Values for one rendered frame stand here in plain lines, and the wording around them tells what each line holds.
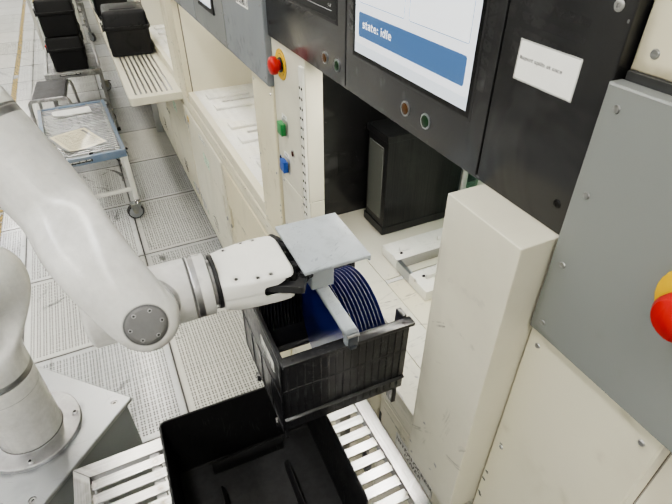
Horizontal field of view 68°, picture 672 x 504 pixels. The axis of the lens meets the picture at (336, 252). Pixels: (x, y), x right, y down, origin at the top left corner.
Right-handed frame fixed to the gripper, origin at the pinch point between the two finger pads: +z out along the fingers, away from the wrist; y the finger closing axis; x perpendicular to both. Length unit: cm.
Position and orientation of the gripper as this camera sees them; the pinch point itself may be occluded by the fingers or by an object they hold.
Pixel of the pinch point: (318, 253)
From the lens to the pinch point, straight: 72.1
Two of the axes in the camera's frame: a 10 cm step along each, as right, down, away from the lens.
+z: 9.1, -2.5, 3.3
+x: 0.0, -8.0, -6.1
